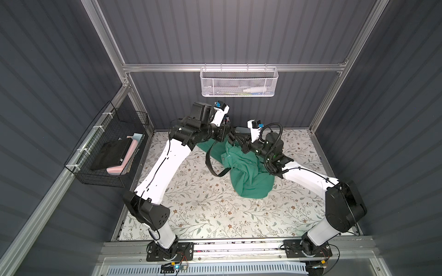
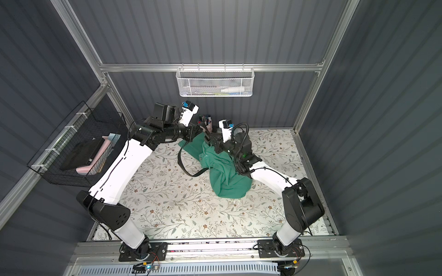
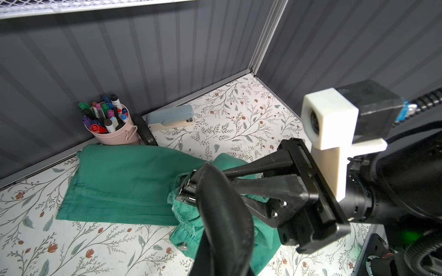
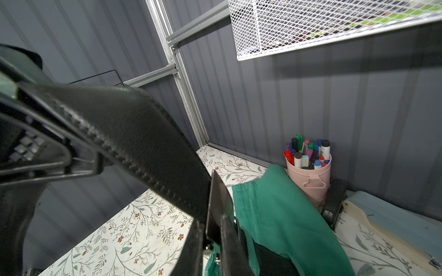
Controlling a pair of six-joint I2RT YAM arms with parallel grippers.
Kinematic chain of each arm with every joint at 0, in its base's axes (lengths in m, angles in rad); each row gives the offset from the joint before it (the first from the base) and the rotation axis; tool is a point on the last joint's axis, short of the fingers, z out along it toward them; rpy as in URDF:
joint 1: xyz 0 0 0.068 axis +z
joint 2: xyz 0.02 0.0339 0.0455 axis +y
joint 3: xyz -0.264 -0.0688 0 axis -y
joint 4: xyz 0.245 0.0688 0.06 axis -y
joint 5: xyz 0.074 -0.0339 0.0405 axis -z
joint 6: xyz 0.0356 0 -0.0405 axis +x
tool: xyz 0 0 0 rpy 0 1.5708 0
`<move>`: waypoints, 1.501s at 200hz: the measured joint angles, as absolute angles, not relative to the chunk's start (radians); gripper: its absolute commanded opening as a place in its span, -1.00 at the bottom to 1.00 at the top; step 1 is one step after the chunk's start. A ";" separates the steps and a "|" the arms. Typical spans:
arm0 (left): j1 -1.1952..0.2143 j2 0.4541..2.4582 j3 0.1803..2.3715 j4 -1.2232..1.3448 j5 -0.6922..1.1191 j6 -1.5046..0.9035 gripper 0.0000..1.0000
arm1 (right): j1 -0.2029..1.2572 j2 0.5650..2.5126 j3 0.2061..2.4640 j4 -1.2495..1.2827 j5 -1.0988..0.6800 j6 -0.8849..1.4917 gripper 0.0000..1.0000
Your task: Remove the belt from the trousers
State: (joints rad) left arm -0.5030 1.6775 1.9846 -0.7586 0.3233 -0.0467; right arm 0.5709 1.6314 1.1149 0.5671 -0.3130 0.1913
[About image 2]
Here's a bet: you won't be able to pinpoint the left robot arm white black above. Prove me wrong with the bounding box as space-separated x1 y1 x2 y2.
77 101 201 250

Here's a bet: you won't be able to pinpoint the pink plastic tool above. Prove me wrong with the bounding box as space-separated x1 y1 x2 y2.
76 133 119 176

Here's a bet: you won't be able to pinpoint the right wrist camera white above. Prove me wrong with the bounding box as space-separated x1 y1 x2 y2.
219 120 234 143

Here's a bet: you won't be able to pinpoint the white tube in basket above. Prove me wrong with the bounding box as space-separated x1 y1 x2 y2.
221 86 245 94

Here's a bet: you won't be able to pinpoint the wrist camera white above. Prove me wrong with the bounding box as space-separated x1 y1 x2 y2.
179 101 199 127
219 120 234 143

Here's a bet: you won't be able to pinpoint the white wire mesh basket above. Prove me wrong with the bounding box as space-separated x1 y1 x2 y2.
176 68 255 97

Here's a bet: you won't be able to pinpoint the white ventilated front panel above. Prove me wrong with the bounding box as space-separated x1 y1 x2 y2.
77 262 280 276

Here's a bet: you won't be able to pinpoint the pink pen holder cup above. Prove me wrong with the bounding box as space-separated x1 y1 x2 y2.
198 115 213 136

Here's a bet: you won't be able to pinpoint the black wire wall basket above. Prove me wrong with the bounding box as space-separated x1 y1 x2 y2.
28 103 127 188

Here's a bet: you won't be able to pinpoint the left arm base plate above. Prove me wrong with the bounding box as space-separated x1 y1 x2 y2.
119 242 169 262

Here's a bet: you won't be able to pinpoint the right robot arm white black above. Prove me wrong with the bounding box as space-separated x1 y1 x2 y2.
203 120 325 255

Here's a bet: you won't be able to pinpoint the green trousers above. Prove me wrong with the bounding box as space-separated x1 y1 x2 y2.
178 133 252 199

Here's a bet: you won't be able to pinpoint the black flat pouch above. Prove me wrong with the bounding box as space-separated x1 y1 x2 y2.
60 139 101 171

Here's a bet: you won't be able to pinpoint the small green circuit board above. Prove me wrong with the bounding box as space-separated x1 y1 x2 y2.
131 262 160 276

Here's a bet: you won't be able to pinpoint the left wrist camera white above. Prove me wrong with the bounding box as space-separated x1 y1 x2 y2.
179 101 199 127

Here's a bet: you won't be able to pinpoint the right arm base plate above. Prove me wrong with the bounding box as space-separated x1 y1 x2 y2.
253 239 306 259

